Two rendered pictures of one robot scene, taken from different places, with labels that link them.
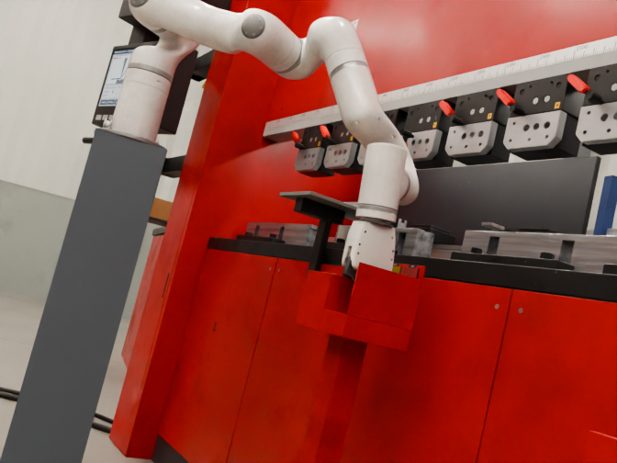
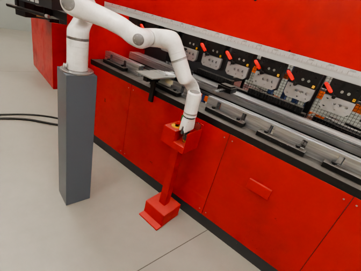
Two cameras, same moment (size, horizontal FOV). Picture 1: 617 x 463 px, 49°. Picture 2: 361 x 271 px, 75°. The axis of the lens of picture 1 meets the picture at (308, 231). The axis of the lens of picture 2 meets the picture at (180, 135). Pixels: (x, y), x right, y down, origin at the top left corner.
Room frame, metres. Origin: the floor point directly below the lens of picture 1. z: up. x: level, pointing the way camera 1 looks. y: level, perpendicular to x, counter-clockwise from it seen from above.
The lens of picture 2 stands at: (0.19, 0.54, 1.44)
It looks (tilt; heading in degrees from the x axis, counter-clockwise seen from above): 27 degrees down; 332
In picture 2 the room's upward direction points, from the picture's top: 14 degrees clockwise
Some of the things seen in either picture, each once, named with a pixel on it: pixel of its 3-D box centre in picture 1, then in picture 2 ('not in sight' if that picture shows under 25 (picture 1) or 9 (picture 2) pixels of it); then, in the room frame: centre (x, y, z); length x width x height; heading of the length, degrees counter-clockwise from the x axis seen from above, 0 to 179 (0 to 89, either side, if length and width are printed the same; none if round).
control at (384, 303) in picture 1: (358, 295); (181, 132); (1.44, -0.14, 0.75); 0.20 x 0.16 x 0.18; 28
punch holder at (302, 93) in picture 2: not in sight; (302, 84); (1.14, -0.66, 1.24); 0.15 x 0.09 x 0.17; 30
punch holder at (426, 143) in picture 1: (430, 135); (192, 47); (1.84, -0.26, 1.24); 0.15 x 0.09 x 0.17; 30
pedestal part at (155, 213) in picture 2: not in sight; (160, 209); (1.43, -0.11, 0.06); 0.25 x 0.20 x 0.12; 118
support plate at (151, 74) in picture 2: (332, 206); (156, 74); (1.92, -0.05, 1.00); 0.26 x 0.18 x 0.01; 120
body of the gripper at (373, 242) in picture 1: (371, 244); (188, 122); (1.38, -0.13, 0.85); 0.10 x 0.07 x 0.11; 118
